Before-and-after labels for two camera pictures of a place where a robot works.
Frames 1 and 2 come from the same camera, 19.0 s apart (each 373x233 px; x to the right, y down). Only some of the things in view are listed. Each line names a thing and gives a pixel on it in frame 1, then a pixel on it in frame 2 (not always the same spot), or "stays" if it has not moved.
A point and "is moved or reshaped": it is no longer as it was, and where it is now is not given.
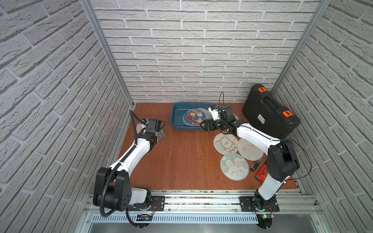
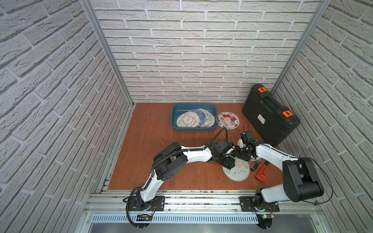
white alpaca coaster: (225, 143) is moved or reshaped
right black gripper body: (214, 124) → (241, 153)
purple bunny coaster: (139, 128) → (202, 117)
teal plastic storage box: (178, 110) stays
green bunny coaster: (234, 167) stays
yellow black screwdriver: (254, 166) stays
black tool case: (262, 111) stays
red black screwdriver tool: (262, 174) stays
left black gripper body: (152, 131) → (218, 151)
